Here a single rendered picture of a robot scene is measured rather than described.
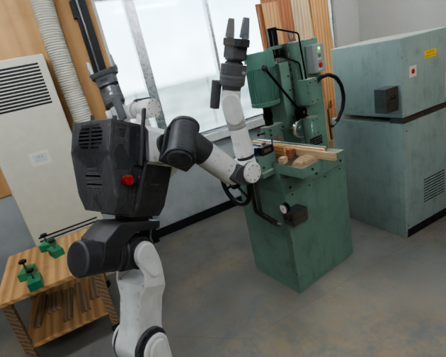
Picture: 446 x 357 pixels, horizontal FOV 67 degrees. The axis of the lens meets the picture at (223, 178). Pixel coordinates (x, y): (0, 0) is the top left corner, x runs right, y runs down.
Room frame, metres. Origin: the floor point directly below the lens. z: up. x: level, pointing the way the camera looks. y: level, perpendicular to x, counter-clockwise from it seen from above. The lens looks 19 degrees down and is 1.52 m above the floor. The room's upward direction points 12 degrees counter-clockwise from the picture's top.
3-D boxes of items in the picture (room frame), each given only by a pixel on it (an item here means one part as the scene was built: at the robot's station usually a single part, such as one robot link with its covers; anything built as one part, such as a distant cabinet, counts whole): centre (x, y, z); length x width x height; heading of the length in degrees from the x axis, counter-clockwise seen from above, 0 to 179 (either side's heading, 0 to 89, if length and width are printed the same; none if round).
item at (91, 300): (1.98, 1.22, 0.32); 0.66 x 0.57 x 0.64; 22
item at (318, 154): (1.91, -0.44, 0.92); 0.60 x 0.02 x 0.04; 32
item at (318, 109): (2.21, -0.60, 1.16); 0.22 x 0.22 x 0.72; 32
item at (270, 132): (2.07, -0.37, 1.03); 0.14 x 0.07 x 0.09; 122
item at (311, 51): (2.11, -0.70, 1.40); 0.10 x 0.06 x 0.16; 122
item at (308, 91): (2.04, -0.62, 1.23); 0.09 x 0.08 x 0.15; 122
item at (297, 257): (2.12, -0.45, 0.36); 0.58 x 0.45 x 0.71; 122
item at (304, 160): (1.73, -0.45, 0.92); 0.14 x 0.09 x 0.04; 122
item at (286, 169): (1.93, -0.31, 0.87); 0.61 x 0.30 x 0.06; 32
